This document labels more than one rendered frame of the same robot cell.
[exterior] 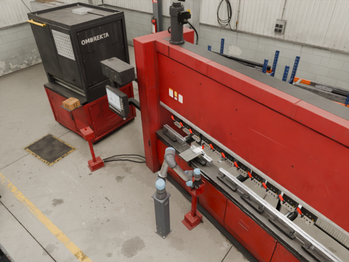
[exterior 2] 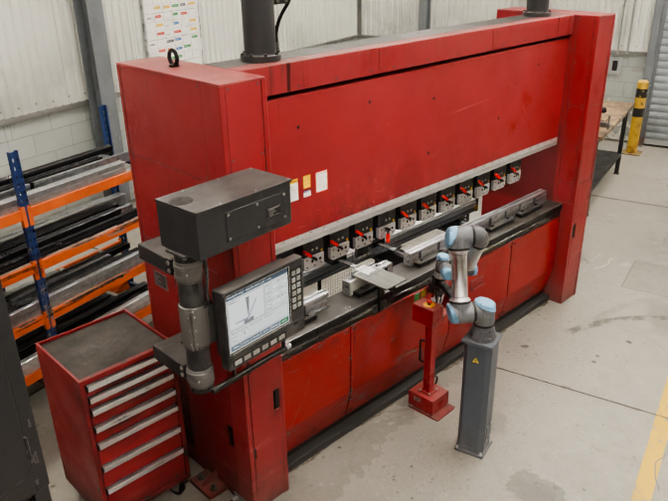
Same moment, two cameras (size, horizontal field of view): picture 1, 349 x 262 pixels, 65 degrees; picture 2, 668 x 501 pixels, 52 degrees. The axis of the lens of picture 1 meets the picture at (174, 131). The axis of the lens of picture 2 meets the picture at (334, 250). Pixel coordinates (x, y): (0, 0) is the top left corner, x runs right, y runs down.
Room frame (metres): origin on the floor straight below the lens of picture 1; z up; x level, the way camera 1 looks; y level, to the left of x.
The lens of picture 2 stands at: (3.49, 3.38, 2.84)
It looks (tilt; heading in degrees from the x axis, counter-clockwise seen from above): 24 degrees down; 263
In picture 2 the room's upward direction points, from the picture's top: 1 degrees counter-clockwise
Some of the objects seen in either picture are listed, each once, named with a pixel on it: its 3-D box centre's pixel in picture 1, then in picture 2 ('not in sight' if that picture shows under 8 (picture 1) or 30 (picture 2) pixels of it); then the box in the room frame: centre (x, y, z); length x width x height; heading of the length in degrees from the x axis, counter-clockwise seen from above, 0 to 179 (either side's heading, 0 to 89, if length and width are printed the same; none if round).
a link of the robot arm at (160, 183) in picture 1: (160, 185); (483, 310); (2.26, 0.18, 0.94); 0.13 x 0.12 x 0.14; 178
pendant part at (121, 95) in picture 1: (118, 100); (257, 308); (3.49, 0.82, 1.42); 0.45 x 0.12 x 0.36; 42
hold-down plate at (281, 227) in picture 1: (281, 227); (499, 224); (1.69, -1.12, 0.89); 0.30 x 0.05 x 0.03; 37
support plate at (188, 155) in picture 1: (190, 154); (380, 277); (2.77, -0.21, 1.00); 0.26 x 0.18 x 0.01; 127
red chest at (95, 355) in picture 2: not in sight; (118, 422); (4.27, 0.29, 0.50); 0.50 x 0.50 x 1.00; 37
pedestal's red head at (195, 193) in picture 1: (195, 185); (431, 305); (2.42, -0.26, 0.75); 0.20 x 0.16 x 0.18; 38
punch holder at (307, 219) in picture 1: (308, 214); (510, 170); (1.59, -1.26, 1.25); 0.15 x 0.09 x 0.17; 37
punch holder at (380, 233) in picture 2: (208, 141); (382, 223); (2.71, -0.43, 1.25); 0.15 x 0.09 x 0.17; 37
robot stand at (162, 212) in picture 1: (162, 214); (477, 393); (2.25, 0.18, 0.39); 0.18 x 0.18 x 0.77; 51
